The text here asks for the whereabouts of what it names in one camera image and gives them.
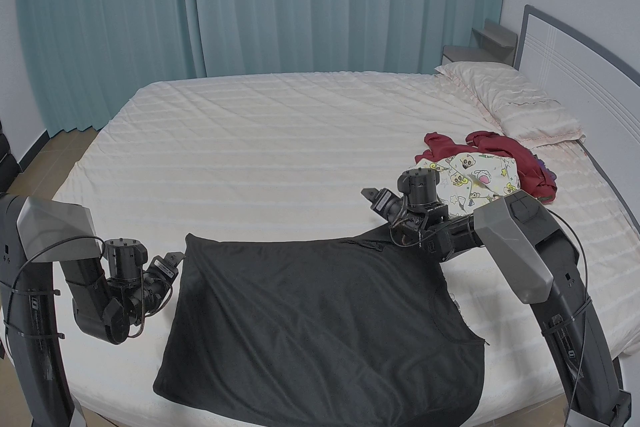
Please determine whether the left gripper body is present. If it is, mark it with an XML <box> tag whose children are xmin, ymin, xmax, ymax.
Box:
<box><xmin>144</xmin><ymin>255</ymin><xmax>180</xmax><ymax>290</ymax></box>

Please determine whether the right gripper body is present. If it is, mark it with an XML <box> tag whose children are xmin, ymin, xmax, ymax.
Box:
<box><xmin>372</xmin><ymin>189</ymin><xmax>403</xmax><ymax>220</ymax></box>

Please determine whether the black T-shirt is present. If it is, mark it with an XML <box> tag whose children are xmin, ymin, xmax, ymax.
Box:
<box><xmin>152</xmin><ymin>224</ymin><xmax>488</xmax><ymax>427</ymax></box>

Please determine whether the bed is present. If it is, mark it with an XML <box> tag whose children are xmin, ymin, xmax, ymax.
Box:
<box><xmin>50</xmin><ymin>5</ymin><xmax>640</xmax><ymax>427</ymax></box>

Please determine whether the white printed pyjama top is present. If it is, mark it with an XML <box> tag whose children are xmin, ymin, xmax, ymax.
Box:
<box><xmin>414</xmin><ymin>152</ymin><xmax>523</xmax><ymax>218</ymax></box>

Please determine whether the dark red garment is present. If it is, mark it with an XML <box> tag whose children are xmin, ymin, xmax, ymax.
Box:
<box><xmin>422</xmin><ymin>131</ymin><xmax>558</xmax><ymax>205</ymax></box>

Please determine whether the purple garment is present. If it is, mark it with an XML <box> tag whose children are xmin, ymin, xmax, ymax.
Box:
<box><xmin>537</xmin><ymin>157</ymin><xmax>558</xmax><ymax>185</ymax></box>

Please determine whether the cream pillow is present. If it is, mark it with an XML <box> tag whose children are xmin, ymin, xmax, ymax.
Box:
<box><xmin>434</xmin><ymin>61</ymin><xmax>587</xmax><ymax>148</ymax></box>

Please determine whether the grey bedside table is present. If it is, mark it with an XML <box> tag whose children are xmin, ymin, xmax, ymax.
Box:
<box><xmin>442</xmin><ymin>19</ymin><xmax>518</xmax><ymax>65</ymax></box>

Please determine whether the black cable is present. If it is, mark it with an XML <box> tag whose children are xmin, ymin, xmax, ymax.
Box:
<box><xmin>10</xmin><ymin>236</ymin><xmax>108</xmax><ymax>306</ymax></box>
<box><xmin>545</xmin><ymin>207</ymin><xmax>593</xmax><ymax>427</ymax></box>

